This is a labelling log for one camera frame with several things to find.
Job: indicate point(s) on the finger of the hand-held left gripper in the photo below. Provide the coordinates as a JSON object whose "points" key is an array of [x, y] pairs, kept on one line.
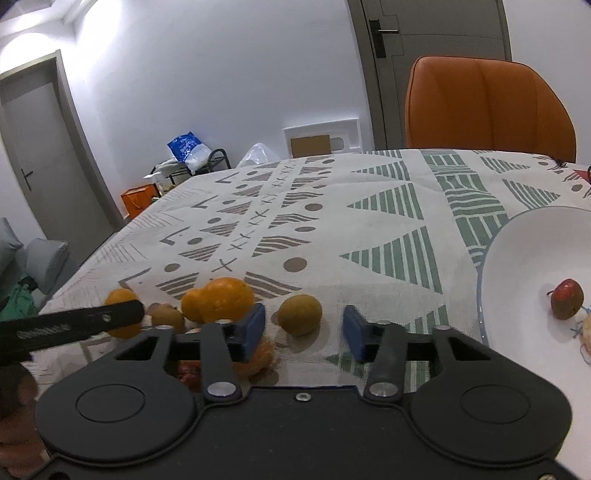
{"points": [[69, 325]]}

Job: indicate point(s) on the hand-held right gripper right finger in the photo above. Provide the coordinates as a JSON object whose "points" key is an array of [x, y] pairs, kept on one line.
{"points": [[355, 337]]}

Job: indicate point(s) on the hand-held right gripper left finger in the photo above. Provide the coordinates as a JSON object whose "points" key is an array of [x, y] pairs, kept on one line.
{"points": [[251, 330]]}

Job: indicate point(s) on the large orange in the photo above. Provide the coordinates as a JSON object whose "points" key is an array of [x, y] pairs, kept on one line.
{"points": [[228, 297]]}

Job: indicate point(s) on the yellow-green round fruit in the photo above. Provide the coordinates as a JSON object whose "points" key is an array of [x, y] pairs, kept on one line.
{"points": [[299, 314]]}

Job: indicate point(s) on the medium orange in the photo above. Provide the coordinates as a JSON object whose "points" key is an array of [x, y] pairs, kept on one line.
{"points": [[121, 297]]}

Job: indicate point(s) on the white plate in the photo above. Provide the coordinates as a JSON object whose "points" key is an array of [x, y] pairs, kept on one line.
{"points": [[521, 286]]}

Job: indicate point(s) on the person's left hand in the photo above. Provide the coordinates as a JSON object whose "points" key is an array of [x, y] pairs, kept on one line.
{"points": [[16, 392]]}

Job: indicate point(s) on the peeled tangerine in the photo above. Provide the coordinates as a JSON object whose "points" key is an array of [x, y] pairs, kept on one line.
{"points": [[263, 357]]}

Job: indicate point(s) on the green cloth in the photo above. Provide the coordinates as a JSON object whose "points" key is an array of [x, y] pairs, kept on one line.
{"points": [[21, 297]]}

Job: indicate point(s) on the small orange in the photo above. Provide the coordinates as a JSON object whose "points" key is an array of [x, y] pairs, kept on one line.
{"points": [[193, 304]]}

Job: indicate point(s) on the grey sofa cushion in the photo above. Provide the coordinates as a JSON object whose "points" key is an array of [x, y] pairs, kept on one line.
{"points": [[48, 263]]}

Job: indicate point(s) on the red fruit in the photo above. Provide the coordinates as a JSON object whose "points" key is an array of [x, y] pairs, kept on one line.
{"points": [[190, 376]]}

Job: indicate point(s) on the brown kiwi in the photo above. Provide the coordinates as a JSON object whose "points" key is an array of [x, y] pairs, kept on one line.
{"points": [[165, 316]]}

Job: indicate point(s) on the patterned tablecloth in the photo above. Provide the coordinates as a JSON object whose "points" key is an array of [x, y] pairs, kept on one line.
{"points": [[323, 230]]}

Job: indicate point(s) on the orange box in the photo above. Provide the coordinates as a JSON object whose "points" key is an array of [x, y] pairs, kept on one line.
{"points": [[138, 201]]}

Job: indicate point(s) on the clear white plastic bag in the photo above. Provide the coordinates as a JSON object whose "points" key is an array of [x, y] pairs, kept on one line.
{"points": [[256, 156]]}

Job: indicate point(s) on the grey door with lever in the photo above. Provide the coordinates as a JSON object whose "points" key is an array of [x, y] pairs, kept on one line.
{"points": [[46, 152]]}

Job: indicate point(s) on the brown cardboard piece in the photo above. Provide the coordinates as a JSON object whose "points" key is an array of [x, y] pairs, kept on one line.
{"points": [[310, 146]]}

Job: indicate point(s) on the blue and white plastic bag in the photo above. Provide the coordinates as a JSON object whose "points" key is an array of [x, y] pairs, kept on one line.
{"points": [[182, 145]]}

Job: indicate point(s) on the white foam packaging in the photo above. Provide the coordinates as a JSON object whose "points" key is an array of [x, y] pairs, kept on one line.
{"points": [[344, 129]]}

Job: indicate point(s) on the small red apple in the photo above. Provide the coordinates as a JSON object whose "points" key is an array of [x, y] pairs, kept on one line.
{"points": [[565, 297]]}

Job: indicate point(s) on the pale round fruit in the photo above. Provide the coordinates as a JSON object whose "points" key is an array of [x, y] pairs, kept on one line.
{"points": [[587, 332]]}

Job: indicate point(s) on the orange leather chair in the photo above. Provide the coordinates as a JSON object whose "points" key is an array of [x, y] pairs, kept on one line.
{"points": [[485, 106]]}

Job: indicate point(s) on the grey door with lock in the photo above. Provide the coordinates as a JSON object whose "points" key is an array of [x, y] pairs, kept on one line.
{"points": [[438, 32]]}

